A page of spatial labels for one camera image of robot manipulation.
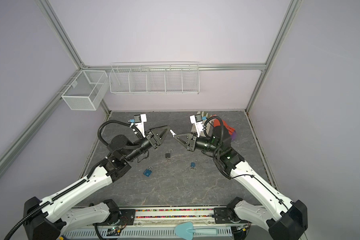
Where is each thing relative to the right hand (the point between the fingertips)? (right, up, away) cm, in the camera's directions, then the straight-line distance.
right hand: (173, 138), depth 61 cm
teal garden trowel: (+5, -44, +8) cm, 45 cm away
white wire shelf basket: (-16, +37, +38) cm, 56 cm away
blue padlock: (-18, -22, +28) cm, 40 cm away
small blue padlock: (+9, -19, +30) cm, 37 cm away
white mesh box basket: (-62, +29, +38) cm, 78 cm away
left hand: (-1, +4, -1) cm, 4 cm away
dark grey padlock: (-7, -14, +34) cm, 38 cm away
